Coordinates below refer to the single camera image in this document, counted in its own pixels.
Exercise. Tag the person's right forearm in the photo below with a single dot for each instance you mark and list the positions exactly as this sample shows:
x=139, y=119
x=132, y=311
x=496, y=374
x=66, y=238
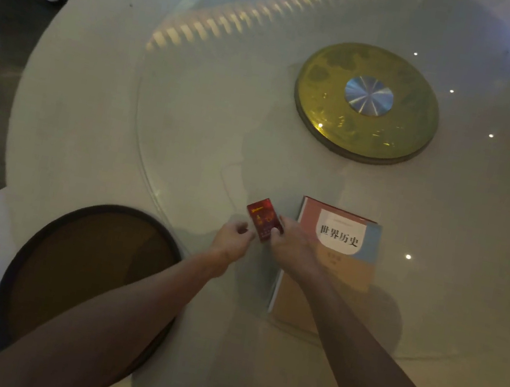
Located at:
x=367, y=366

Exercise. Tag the round brown tray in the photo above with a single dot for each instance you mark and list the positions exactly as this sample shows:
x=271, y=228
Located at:
x=77, y=268

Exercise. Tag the round glass turntable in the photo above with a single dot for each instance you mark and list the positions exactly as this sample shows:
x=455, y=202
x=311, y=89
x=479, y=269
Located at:
x=361, y=169

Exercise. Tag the person's left fingers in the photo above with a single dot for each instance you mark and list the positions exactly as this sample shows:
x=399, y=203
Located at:
x=245, y=230

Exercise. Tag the person's left forearm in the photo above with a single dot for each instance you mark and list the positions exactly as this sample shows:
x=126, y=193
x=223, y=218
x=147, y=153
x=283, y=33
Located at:
x=94, y=324

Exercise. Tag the person's right thumb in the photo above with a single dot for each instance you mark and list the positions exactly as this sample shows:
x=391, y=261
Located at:
x=287, y=223

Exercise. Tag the person's right hand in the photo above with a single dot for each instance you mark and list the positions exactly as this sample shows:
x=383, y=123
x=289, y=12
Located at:
x=295, y=249

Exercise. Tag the pink and orange textbook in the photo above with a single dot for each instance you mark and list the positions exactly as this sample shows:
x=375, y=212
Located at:
x=336, y=263

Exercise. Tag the small red card box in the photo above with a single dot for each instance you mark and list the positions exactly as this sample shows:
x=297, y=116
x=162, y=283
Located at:
x=264, y=219

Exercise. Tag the round gold turntable base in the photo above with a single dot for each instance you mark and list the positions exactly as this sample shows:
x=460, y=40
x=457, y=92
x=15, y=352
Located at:
x=366, y=103

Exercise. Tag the person's left hand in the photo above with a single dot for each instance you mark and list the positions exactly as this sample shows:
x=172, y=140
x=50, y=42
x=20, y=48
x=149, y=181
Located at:
x=228, y=244

